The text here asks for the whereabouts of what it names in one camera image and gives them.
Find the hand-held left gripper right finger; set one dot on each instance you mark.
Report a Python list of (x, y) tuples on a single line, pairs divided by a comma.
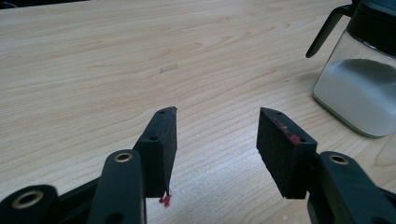
[(283, 155)]

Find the glass jar with black lid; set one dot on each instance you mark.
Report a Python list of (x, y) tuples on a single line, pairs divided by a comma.
[(358, 87)]

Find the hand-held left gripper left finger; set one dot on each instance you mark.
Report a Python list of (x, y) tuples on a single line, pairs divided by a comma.
[(158, 155)]

